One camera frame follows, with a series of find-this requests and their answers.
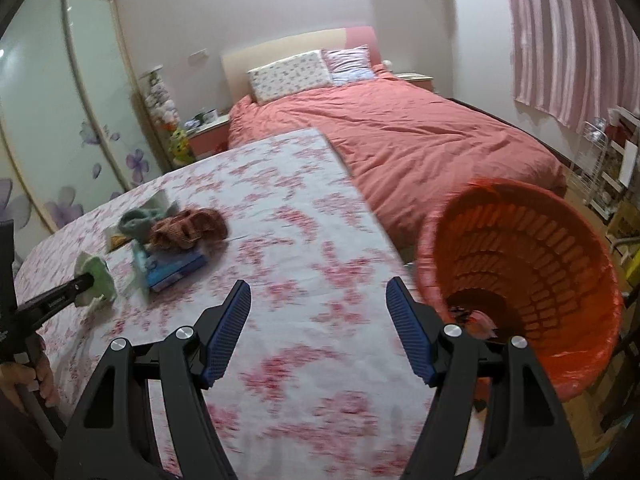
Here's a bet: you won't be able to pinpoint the red paper cup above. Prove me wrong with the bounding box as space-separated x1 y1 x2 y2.
470 310 501 345

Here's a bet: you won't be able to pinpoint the white paper bag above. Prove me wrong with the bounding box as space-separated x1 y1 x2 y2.
620 140 640 188

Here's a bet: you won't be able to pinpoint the pink nightstand with mug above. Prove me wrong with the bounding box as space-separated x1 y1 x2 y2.
187 112 232 161

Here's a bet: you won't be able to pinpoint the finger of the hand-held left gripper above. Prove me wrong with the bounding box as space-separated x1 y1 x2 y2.
15 272 97 332

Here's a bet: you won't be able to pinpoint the orange plastic laundry basket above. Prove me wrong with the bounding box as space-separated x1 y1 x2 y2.
416 177 626 403

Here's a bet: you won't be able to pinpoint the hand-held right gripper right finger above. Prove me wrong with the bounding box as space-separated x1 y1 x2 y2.
385 276 586 480

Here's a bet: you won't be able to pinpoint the white tissue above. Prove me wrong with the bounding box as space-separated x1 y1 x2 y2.
74 252 118 318

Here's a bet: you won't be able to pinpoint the person's left hand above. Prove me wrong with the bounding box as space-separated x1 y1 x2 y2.
0 335 62 411

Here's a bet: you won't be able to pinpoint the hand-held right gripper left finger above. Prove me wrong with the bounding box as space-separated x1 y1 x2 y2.
54 280 252 480

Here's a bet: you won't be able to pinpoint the cream pink headboard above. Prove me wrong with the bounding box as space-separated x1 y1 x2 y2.
221 26 383 106

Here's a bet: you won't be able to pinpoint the brown paper bag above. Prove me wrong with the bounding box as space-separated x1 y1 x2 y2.
607 197 640 241

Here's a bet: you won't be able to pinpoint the small snack wrapper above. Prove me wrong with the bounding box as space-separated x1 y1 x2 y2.
106 227 131 255

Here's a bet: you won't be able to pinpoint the black floral cloth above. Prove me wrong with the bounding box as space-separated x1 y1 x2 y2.
446 302 476 333

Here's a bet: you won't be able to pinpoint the pink floral tablecloth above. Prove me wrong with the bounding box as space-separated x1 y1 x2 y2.
12 127 481 480

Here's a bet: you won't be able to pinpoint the hanging plush toys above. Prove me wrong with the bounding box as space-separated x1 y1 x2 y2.
142 67 193 166

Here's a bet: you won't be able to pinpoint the flower print sliding wardrobe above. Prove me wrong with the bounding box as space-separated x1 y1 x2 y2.
0 0 173 261

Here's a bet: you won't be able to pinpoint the white floral pillow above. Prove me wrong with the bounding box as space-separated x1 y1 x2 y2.
247 50 333 106

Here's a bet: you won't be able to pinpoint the brown red knitted sock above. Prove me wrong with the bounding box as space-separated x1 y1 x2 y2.
149 207 228 251

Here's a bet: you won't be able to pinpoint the white wire rack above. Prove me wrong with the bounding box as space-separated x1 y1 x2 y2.
575 117 631 221

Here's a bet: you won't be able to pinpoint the grey green sock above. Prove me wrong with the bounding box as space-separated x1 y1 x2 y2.
117 192 181 241

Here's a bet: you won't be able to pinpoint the pink striped curtain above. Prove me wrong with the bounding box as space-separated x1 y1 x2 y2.
501 0 640 128

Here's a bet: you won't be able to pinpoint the pink striped pillow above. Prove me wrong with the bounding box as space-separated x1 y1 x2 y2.
321 45 378 86

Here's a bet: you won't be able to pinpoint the bed with pink duvet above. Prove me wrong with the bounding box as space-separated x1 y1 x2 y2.
227 67 568 256

